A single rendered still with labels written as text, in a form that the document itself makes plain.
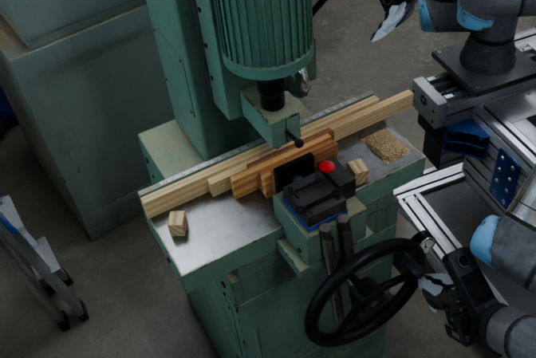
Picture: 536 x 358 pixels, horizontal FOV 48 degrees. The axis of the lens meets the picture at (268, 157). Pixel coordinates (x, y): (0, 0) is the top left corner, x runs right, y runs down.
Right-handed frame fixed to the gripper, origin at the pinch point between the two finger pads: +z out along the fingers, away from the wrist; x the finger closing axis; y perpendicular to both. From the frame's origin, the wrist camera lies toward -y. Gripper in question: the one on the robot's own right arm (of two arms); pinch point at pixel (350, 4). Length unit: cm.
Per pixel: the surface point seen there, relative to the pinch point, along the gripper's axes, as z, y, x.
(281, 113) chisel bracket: 12.1, -21.8, 11.6
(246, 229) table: 27.4, -27.5, 30.2
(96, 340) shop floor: 69, -131, 52
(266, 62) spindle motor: 16.4, -7.0, 3.0
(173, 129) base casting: 25, -69, 1
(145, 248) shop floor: 39, -151, 31
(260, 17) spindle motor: 16.5, -0.4, -3.3
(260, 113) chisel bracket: 15.7, -23.7, 9.7
